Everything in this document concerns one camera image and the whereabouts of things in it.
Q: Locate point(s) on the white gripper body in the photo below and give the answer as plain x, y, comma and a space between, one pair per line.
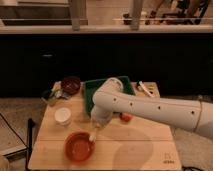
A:
100, 117

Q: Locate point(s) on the yellow banana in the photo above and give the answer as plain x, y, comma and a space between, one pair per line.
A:
92, 137

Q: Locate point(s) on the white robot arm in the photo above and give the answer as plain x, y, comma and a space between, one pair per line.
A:
190, 115

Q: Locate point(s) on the dark red small bowl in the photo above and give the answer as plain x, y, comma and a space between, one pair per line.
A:
71, 84

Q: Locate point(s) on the orange red bowl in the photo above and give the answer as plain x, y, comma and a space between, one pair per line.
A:
78, 147

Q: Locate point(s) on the red yellow apple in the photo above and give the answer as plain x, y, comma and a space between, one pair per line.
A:
125, 117

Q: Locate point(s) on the green plastic tray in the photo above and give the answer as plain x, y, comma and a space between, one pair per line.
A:
90, 87

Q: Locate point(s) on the white lidded cup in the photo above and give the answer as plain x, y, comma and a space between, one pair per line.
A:
63, 116

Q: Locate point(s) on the silver foil wrapper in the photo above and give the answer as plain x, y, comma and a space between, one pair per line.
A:
60, 94

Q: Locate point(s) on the green glass cup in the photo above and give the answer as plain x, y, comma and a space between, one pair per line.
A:
49, 97

